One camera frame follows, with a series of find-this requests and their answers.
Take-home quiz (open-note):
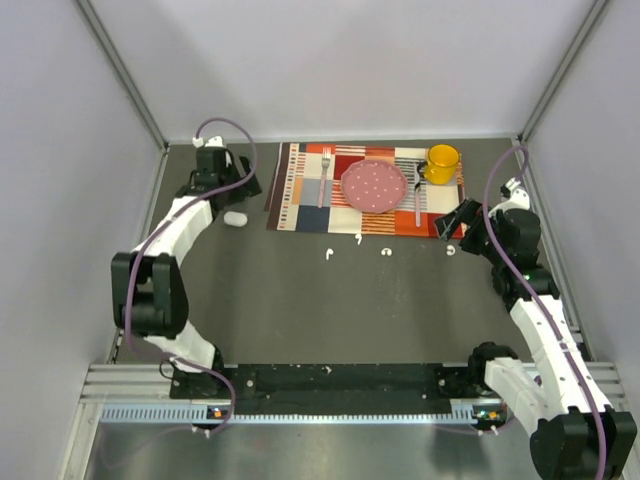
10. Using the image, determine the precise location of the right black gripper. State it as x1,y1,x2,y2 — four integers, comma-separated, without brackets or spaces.
433,197,508,266

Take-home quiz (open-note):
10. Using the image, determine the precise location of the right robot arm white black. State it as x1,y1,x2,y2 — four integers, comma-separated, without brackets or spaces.
435,199,638,479

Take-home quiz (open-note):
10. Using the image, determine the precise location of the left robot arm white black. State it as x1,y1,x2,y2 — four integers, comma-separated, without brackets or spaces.
111,137,262,397

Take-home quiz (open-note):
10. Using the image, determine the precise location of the closed white earbud case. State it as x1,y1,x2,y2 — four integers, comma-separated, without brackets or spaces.
223,211,248,228

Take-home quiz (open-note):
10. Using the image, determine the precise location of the yellow mug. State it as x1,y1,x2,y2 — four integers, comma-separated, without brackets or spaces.
417,144,461,185

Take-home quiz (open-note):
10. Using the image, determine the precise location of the pink dotted plate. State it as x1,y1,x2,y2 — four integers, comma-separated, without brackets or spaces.
340,160,408,214

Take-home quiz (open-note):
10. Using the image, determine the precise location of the patchwork colourful placemat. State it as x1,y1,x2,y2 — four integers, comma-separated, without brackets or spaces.
265,143,465,238

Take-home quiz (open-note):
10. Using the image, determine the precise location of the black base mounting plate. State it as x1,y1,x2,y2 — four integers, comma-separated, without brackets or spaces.
169,362,506,415

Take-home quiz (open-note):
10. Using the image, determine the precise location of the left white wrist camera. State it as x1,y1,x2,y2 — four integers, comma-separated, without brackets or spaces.
192,136,226,148

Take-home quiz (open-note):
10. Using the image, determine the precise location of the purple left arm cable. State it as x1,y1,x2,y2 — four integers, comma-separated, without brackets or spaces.
94,117,259,469

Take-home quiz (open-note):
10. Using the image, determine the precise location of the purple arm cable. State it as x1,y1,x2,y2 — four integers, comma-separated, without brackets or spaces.
94,117,259,469
439,144,614,480

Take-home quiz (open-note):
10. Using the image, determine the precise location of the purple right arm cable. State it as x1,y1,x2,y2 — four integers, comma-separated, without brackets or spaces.
439,144,614,480

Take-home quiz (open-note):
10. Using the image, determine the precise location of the pink handled fork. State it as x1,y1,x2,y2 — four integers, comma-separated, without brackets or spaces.
317,147,331,208

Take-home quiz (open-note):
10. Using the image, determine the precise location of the grey slotted cable duct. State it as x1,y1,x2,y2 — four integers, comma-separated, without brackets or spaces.
99,400,509,426

